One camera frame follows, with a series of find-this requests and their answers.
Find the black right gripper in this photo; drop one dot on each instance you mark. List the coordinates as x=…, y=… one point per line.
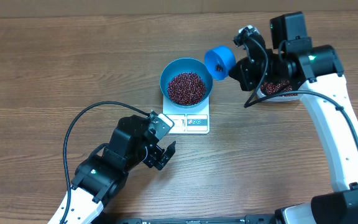
x=248, y=74

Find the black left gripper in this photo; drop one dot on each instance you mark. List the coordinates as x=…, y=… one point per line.
x=153, y=157

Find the blue plastic measuring scoop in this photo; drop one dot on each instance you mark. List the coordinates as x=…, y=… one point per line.
x=219, y=55

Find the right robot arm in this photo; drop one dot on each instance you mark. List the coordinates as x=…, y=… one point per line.
x=316, y=76

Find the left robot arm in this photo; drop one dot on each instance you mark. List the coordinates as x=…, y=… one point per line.
x=103, y=174

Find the white digital kitchen scale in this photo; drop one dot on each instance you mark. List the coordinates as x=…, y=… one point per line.
x=194, y=120

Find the red beans in scoop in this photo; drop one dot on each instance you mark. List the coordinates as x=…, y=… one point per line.
x=218, y=68

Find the red beans in bowl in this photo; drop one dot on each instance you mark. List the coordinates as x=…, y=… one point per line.
x=186, y=89

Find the blue metal bowl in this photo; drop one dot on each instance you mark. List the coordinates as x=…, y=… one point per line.
x=186, y=65

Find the clear plastic food container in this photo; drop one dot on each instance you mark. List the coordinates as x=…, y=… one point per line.
x=277, y=99

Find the red beans in container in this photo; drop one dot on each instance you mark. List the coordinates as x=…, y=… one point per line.
x=269, y=88

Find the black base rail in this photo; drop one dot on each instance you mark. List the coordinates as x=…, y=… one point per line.
x=248, y=219

